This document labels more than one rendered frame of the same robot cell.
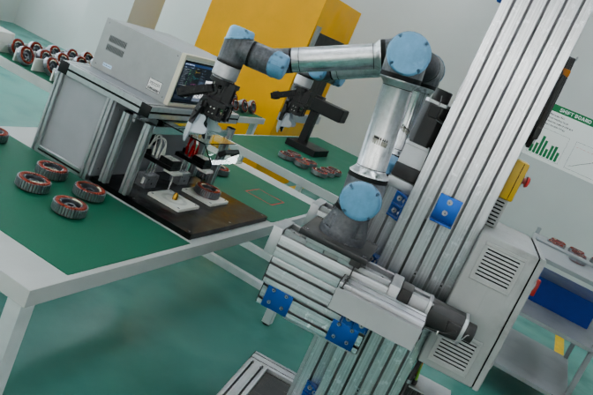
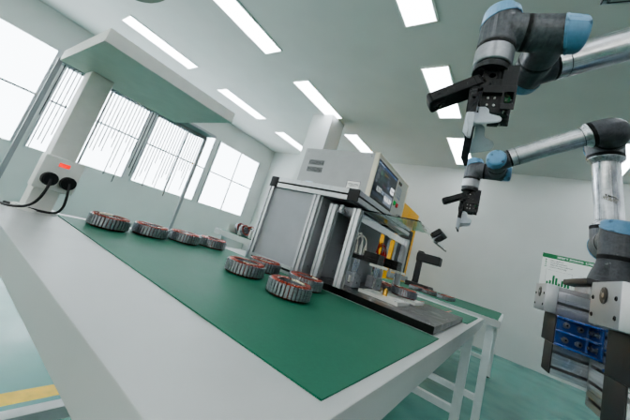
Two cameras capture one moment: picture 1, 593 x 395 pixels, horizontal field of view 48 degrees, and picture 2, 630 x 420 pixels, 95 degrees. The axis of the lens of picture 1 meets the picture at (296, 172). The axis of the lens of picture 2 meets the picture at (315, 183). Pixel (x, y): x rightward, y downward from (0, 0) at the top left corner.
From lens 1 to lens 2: 1.52 m
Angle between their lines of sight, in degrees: 28
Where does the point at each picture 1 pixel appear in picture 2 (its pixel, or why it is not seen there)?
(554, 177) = not seen: hidden behind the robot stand
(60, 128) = (271, 233)
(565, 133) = (567, 272)
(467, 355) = not seen: outside the picture
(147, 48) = (342, 158)
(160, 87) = (358, 186)
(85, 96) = (292, 200)
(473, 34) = (483, 221)
